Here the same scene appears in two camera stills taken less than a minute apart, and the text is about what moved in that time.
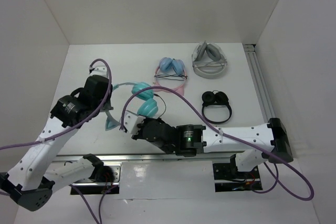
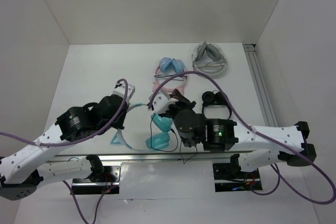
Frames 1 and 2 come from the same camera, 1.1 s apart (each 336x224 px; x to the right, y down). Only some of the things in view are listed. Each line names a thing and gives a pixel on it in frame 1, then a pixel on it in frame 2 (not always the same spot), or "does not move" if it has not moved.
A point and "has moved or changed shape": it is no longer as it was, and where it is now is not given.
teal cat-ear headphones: x=147 y=108 to x=159 y=140
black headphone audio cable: x=165 y=102 has moved or changed shape
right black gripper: x=138 y=135 to x=181 y=102
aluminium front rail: x=148 y=157 does not move
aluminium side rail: x=259 y=82 does not move
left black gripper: x=107 y=105 to x=120 y=124
